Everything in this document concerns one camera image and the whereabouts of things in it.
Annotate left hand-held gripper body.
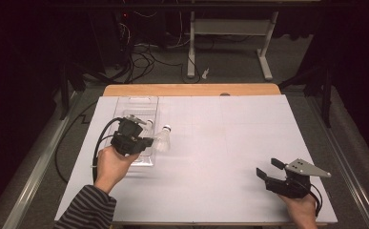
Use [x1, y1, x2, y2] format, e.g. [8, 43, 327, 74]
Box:
[110, 114, 148, 157]

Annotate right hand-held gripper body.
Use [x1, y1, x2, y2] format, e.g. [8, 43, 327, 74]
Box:
[264, 158, 333, 199]

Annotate white shuttlecock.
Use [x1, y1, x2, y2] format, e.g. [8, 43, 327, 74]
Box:
[140, 118, 155, 136]
[152, 124, 173, 153]

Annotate clear plastic container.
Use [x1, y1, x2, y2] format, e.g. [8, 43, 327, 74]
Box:
[101, 95, 159, 167]

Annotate person's right hand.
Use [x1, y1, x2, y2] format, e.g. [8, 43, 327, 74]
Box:
[277, 194, 318, 221]

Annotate person's left hand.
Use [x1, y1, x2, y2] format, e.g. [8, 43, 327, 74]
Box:
[93, 145, 141, 195]

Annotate wooden table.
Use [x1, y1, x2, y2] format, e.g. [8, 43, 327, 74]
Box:
[102, 83, 329, 227]

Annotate black stand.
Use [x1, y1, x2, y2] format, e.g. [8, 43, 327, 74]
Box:
[59, 60, 88, 121]
[278, 63, 333, 128]

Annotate black equipment with red light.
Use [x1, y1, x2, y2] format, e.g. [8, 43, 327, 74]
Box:
[90, 9, 135, 70]

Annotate white metal stand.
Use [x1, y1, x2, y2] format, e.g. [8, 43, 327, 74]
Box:
[186, 10, 280, 81]

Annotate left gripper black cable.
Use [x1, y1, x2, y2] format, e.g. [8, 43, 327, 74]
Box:
[91, 116, 123, 184]

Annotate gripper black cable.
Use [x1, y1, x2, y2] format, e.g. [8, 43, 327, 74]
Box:
[299, 179, 323, 218]
[91, 116, 123, 184]

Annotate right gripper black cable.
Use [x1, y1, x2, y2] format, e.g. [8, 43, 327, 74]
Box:
[299, 179, 323, 218]

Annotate aluminium floor rail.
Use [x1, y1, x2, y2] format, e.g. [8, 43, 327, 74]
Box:
[305, 94, 369, 229]
[0, 92, 85, 229]

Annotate long black floor cable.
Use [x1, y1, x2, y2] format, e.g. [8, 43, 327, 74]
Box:
[54, 99, 99, 184]

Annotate bundle of black floor cables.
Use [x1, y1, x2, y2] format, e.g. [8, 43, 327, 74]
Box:
[118, 41, 202, 84]

